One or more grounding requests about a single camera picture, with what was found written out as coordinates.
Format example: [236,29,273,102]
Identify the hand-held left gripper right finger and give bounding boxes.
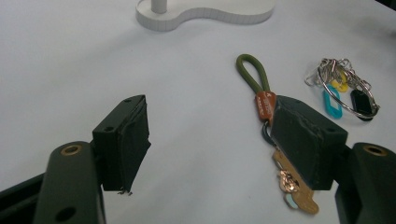
[270,95,349,191]

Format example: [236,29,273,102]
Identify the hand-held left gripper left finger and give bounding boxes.
[92,94,152,195]

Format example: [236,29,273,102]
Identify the silver key ring coloured tags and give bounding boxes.
[304,57,381,121]

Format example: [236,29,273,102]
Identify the white key holder stand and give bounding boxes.
[134,0,276,32]

